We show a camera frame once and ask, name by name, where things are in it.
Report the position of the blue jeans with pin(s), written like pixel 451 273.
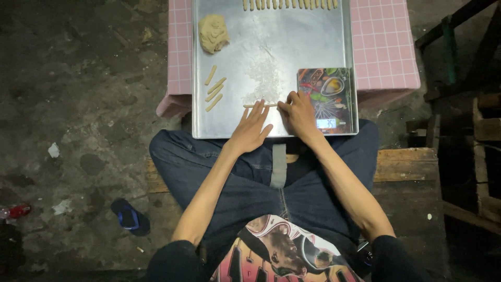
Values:
pixel 250 188

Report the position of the person's right fingers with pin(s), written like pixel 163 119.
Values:
pixel 288 102

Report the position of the blue sandal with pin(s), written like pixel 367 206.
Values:
pixel 130 217

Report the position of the dark wooden frame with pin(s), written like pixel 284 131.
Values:
pixel 458 47

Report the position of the large metal baking tray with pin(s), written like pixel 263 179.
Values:
pixel 270 66

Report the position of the person's right hand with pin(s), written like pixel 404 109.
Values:
pixel 302 117

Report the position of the wooden bench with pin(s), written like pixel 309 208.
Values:
pixel 399 164

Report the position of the short dough stick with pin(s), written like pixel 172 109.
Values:
pixel 214 102
pixel 214 93
pixel 210 75
pixel 217 85

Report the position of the white paper scrap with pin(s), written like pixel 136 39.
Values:
pixel 62 207
pixel 53 150

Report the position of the pink checked tablecloth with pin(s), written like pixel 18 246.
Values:
pixel 381 43

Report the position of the wooden crate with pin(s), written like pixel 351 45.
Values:
pixel 487 156

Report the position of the person's left hand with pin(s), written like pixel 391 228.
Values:
pixel 245 132

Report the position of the red plastic bottle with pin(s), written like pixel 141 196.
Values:
pixel 15 212

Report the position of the printed digital kitchen scale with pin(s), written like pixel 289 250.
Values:
pixel 328 100

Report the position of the lump of beige dough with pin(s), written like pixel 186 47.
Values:
pixel 213 33

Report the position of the row of dough sticks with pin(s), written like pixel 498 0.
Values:
pixel 289 4

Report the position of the printed graphic shirt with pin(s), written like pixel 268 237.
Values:
pixel 281 250

